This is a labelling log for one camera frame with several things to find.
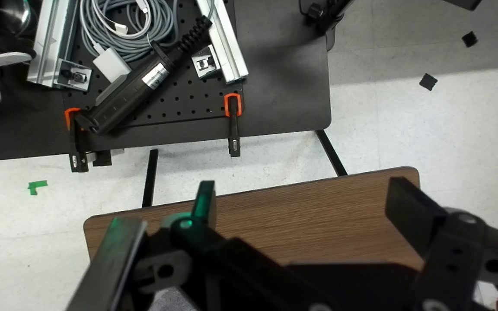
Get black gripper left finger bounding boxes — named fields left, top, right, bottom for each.
left=66, top=179, right=343, bottom=311

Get black table with pegboard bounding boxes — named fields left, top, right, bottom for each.
left=0, top=0, right=331, bottom=159

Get white power adapter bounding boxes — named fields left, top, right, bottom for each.
left=94, top=48, right=130, bottom=83

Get left orange black clamp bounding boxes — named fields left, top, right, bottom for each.
left=64, top=107, right=89, bottom=172

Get black cylindrical tool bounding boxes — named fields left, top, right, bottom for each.
left=84, top=17, right=213, bottom=134

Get orange black clamp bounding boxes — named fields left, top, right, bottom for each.
left=64, top=107, right=89, bottom=172
left=224, top=93, right=243, bottom=157

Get wooden table top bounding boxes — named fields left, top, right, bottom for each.
left=82, top=166, right=426, bottom=273

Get left aluminium extrusion rail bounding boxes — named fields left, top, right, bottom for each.
left=26, top=0, right=92, bottom=91

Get right orange black clamp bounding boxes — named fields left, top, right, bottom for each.
left=224, top=93, right=243, bottom=157

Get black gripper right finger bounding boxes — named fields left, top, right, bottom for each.
left=386, top=178, right=498, bottom=311

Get right aluminium extrusion rail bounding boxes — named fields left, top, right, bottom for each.
left=196, top=0, right=250, bottom=83

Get metal corner bracket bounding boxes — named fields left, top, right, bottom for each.
left=192, top=48, right=220, bottom=77

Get aluminium extrusion rail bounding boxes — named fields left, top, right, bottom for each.
left=196, top=0, right=250, bottom=83
left=26, top=0, right=92, bottom=91

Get coiled grey cable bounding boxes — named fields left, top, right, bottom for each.
left=78, top=0, right=180, bottom=64

